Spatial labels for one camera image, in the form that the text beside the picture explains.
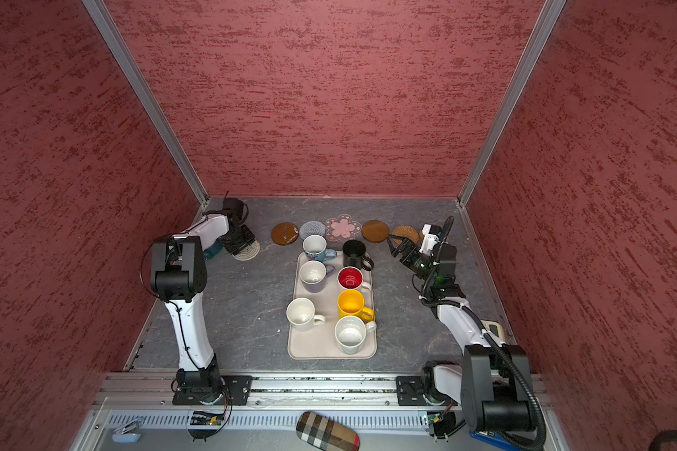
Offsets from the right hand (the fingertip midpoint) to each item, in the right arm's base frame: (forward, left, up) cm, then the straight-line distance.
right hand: (390, 245), depth 84 cm
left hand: (+11, +51, -15) cm, 54 cm away
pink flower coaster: (+21, +15, -17) cm, 31 cm away
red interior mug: (-3, +12, -14) cm, 19 cm away
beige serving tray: (-23, +23, -17) cm, 36 cm away
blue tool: (-47, -20, -15) cm, 53 cm away
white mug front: (-21, +13, -16) cm, 29 cm away
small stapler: (-44, +68, -14) cm, 82 cm away
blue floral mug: (+8, +25, -11) cm, 28 cm away
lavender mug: (-1, +26, -14) cm, 30 cm away
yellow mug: (-11, +13, -16) cm, 23 cm away
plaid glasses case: (-45, +20, -13) cm, 51 cm away
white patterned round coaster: (+10, +51, -16) cm, 54 cm away
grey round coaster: (+21, +28, -16) cm, 38 cm away
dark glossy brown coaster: (+19, +39, -17) cm, 46 cm away
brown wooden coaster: (+20, +2, -18) cm, 27 cm away
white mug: (-15, +29, -14) cm, 36 cm away
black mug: (+7, +11, -14) cm, 19 cm away
